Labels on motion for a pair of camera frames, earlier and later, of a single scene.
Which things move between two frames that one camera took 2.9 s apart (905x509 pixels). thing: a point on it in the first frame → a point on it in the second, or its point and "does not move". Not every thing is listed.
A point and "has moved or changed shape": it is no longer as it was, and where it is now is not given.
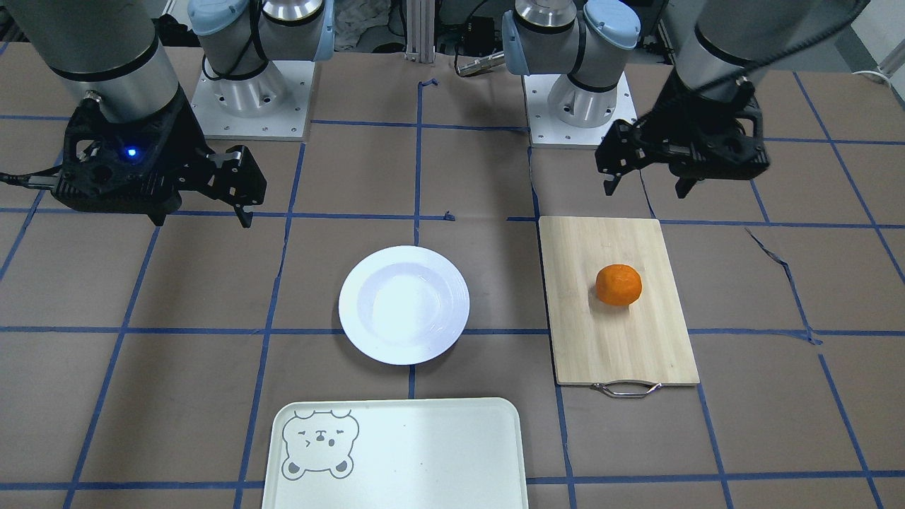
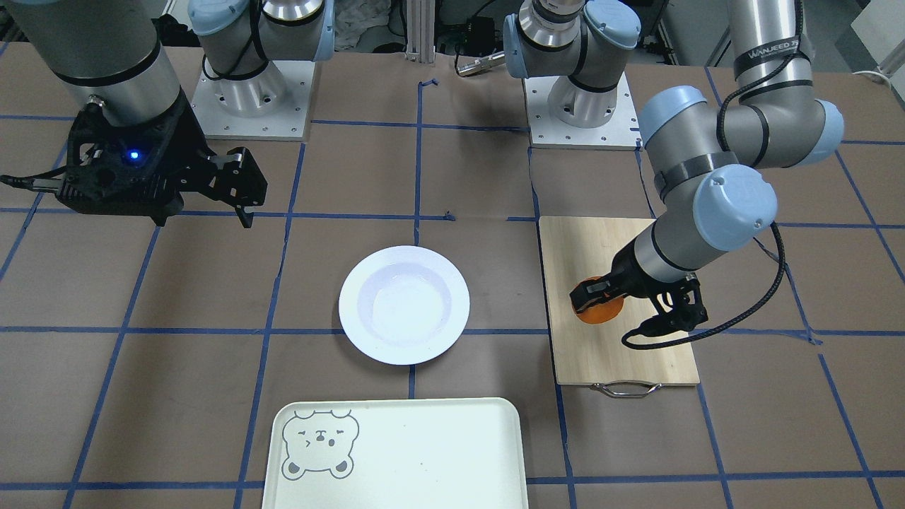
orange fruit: [619, 285] has moved or changed shape
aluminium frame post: [420, 29] does not move
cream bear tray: [396, 454] does not move
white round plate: [404, 305] does not move
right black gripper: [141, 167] does not move
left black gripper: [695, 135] → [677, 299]
